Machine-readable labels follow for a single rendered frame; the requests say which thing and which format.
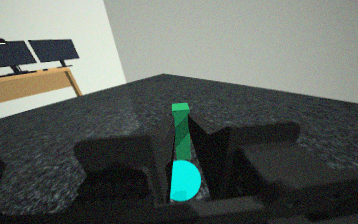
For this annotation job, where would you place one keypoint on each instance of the cyan circle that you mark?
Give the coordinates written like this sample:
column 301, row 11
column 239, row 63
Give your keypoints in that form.
column 186, row 181

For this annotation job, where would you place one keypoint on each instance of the green rectangular post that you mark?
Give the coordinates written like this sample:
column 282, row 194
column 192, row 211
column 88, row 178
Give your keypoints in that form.
column 182, row 135

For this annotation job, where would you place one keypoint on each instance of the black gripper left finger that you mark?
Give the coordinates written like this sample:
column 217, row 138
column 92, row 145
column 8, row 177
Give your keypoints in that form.
column 153, row 150

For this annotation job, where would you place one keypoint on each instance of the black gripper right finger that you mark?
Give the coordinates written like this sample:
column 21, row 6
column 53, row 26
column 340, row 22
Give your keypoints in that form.
column 215, row 146

